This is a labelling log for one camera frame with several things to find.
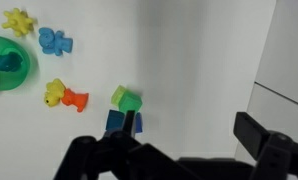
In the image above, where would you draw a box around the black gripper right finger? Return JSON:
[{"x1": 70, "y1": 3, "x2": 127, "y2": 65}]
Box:
[{"x1": 233, "y1": 111, "x2": 298, "y2": 180}]

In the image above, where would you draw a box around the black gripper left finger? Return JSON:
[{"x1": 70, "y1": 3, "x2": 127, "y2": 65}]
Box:
[{"x1": 53, "y1": 109, "x2": 203, "y2": 180}]

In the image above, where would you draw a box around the yellow spiky rubber toy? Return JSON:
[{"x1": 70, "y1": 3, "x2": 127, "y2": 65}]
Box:
[{"x1": 1, "y1": 7, "x2": 36, "y2": 38}]

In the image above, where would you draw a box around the orange rubber animal toy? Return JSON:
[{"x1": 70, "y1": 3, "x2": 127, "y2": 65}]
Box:
[{"x1": 60, "y1": 88, "x2": 90, "y2": 113}]

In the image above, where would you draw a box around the green plastic bowl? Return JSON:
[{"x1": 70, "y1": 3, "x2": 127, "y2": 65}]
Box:
[{"x1": 0, "y1": 34, "x2": 32, "y2": 92}]

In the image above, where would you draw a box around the teal rubber toy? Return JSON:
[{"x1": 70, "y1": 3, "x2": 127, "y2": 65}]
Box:
[{"x1": 0, "y1": 51, "x2": 24, "y2": 73}]

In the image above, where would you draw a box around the blue block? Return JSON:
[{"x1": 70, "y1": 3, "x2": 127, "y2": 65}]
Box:
[{"x1": 105, "y1": 109, "x2": 144, "y2": 134}]

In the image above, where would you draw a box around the light green block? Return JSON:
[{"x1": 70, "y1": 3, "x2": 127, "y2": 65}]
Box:
[{"x1": 110, "y1": 84, "x2": 127, "y2": 108}]

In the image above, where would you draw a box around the dark green block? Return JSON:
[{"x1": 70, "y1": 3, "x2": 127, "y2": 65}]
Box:
[{"x1": 118, "y1": 90, "x2": 144, "y2": 115}]

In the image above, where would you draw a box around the white cabinet panel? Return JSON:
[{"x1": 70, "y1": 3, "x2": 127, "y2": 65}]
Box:
[{"x1": 234, "y1": 0, "x2": 298, "y2": 166}]

